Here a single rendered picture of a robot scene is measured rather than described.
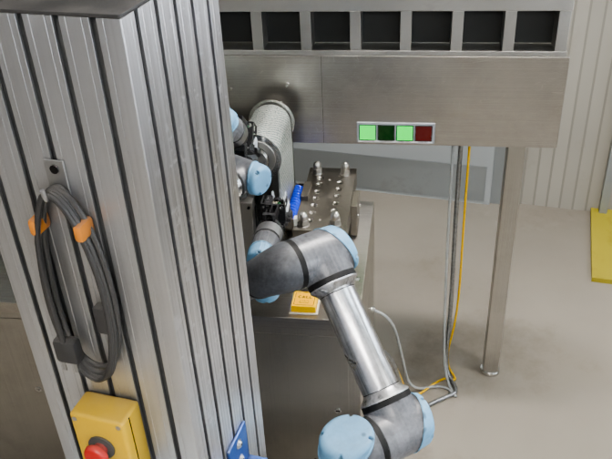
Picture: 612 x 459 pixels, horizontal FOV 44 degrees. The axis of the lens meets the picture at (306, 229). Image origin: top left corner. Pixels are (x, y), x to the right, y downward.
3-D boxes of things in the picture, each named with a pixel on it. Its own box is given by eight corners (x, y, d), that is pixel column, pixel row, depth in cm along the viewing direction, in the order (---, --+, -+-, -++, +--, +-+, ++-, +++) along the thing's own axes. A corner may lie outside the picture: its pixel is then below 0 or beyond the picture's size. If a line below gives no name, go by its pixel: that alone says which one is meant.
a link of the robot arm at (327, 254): (371, 472, 167) (272, 249, 177) (424, 443, 173) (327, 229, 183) (392, 469, 156) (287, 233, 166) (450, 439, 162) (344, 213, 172)
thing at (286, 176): (281, 225, 232) (278, 171, 222) (292, 188, 252) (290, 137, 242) (282, 225, 232) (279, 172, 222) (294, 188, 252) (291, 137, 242)
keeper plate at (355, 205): (351, 235, 245) (350, 206, 239) (353, 219, 253) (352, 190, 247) (358, 235, 245) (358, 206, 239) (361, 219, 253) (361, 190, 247)
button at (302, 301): (290, 312, 215) (290, 305, 213) (294, 297, 220) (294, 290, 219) (315, 313, 214) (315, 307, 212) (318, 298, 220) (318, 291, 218)
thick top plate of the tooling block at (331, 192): (293, 246, 230) (292, 229, 227) (311, 182, 264) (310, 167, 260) (345, 249, 228) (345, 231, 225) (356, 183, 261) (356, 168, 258)
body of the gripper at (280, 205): (289, 194, 219) (281, 216, 209) (290, 219, 223) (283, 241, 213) (262, 193, 220) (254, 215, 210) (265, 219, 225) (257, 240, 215)
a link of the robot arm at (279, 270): (264, 302, 160) (209, 324, 205) (309, 285, 165) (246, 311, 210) (245, 251, 161) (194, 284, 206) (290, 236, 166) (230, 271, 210)
